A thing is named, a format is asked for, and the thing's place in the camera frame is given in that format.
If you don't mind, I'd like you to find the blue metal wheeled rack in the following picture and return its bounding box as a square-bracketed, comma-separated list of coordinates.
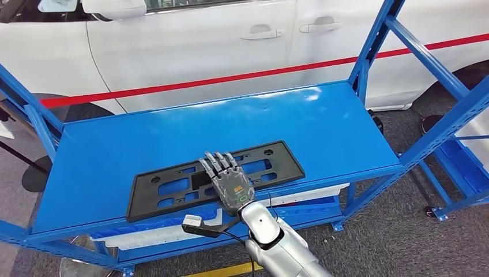
[418, 111, 489, 223]

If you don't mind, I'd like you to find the black plastic plate part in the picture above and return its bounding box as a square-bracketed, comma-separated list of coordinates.
[126, 140, 306, 223]

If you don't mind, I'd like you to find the black camera cable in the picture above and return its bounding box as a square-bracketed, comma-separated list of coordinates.
[220, 229, 256, 277]

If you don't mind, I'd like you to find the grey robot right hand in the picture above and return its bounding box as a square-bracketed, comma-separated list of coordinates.
[198, 151, 256, 216]

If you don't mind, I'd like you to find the stanchion with chrome base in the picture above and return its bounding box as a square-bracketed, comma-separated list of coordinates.
[59, 235, 119, 277]

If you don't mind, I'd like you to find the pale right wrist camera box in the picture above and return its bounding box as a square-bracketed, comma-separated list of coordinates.
[181, 214, 242, 239]

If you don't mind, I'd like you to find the black round base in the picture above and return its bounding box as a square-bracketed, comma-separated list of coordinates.
[420, 114, 446, 136]
[367, 110, 384, 135]

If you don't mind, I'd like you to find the yellow floor tape square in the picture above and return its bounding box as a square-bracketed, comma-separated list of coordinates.
[183, 261, 264, 277]

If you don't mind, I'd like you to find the white car red stripe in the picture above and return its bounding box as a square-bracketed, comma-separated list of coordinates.
[0, 0, 489, 115]

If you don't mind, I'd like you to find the blue metal shelf rack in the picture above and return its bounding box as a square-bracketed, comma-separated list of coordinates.
[0, 0, 489, 277]

